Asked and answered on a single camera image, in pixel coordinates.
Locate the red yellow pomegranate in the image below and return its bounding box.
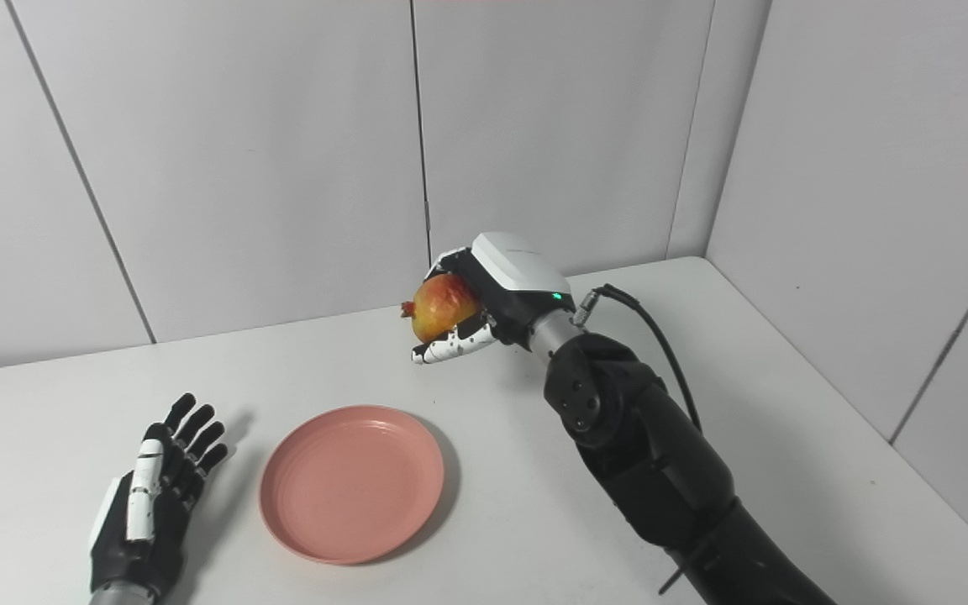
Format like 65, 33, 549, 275
401, 274, 482, 344

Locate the pink round plate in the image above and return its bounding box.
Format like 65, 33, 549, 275
259, 406, 445, 566

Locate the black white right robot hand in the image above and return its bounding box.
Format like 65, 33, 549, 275
411, 232, 575, 366

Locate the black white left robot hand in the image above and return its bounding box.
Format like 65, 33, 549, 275
89, 392, 230, 599

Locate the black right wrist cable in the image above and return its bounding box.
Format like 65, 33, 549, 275
572, 284, 703, 434

